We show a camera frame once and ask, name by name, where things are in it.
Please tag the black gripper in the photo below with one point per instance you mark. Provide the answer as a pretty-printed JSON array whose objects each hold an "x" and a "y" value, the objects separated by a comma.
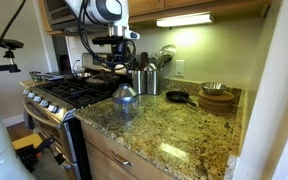
[{"x": 120, "y": 49}]

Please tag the stainless steel gas stove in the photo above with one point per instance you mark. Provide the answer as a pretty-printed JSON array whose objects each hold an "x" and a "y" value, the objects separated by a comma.
[{"x": 64, "y": 96}]

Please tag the range hood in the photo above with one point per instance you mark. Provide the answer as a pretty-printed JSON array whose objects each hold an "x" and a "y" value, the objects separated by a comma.
[{"x": 59, "y": 16}]

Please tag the upper wooden cabinets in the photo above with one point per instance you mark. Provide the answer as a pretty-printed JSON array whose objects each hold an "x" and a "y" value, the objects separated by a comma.
[{"x": 197, "y": 4}]

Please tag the large perforated steel utensil holder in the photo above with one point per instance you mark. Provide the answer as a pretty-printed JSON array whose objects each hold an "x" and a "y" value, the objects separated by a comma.
[{"x": 138, "y": 81}]

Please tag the black camera on stand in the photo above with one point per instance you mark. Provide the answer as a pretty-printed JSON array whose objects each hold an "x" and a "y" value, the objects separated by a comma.
[{"x": 9, "y": 43}]

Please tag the black plastic utensils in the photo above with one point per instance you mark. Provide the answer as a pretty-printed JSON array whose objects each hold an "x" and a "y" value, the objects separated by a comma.
[{"x": 135, "y": 64}]

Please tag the lower kitchen cabinet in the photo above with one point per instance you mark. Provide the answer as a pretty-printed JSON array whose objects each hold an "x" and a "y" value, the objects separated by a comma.
[{"x": 110, "y": 156}]

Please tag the small steel bowl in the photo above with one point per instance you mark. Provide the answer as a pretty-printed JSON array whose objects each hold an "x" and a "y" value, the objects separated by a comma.
[{"x": 214, "y": 88}]

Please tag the grey conical food processor lid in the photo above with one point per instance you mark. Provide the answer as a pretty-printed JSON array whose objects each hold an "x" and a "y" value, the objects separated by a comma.
[{"x": 124, "y": 91}]

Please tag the silver stove knob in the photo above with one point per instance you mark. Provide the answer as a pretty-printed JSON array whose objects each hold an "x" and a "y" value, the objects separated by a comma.
[
  {"x": 37, "y": 99},
  {"x": 52, "y": 108},
  {"x": 31, "y": 95},
  {"x": 44, "y": 103},
  {"x": 26, "y": 92}
]

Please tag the yellow box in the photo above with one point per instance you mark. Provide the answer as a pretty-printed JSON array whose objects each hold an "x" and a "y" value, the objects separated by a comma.
[{"x": 27, "y": 141}]

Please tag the stacked wooden bowls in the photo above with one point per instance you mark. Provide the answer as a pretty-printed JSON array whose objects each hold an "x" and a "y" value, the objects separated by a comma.
[{"x": 215, "y": 101}]

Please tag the dark small bowl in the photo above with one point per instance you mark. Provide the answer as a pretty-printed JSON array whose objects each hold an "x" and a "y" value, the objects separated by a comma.
[{"x": 178, "y": 96}]

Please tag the small steel frying pan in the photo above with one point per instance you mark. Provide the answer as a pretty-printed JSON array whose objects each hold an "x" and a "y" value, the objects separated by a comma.
[{"x": 82, "y": 75}]

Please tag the black orange bar clamp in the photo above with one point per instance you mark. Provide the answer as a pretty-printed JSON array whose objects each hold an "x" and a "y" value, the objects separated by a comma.
[{"x": 40, "y": 151}]

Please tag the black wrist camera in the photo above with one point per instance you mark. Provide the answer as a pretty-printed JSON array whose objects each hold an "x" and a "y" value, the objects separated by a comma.
[{"x": 104, "y": 40}]

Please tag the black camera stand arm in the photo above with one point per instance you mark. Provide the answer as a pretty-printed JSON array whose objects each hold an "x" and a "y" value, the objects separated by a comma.
[{"x": 4, "y": 66}]

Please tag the dark wooden spatula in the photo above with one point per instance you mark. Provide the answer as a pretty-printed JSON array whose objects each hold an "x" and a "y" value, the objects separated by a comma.
[{"x": 144, "y": 60}]

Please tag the shiny steel pan lid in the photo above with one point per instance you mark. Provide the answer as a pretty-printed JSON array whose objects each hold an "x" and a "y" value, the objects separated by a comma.
[{"x": 102, "y": 78}]

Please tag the shiny metal ladle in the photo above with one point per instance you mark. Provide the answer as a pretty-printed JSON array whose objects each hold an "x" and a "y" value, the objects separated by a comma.
[{"x": 168, "y": 50}]

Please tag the under-cabinet light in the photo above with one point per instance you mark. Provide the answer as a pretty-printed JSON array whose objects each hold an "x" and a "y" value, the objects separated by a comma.
[{"x": 185, "y": 19}]

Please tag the clear glass cup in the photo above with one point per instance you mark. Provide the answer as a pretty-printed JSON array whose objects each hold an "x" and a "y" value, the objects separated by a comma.
[{"x": 125, "y": 108}]

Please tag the white wall outlet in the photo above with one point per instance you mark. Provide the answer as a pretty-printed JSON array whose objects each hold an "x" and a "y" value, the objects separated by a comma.
[{"x": 179, "y": 68}]

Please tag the small perforated steel utensil holder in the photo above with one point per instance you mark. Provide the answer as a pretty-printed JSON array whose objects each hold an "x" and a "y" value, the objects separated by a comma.
[{"x": 153, "y": 82}]

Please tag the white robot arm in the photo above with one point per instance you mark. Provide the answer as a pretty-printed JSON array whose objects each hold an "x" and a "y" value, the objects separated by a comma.
[{"x": 100, "y": 10}]

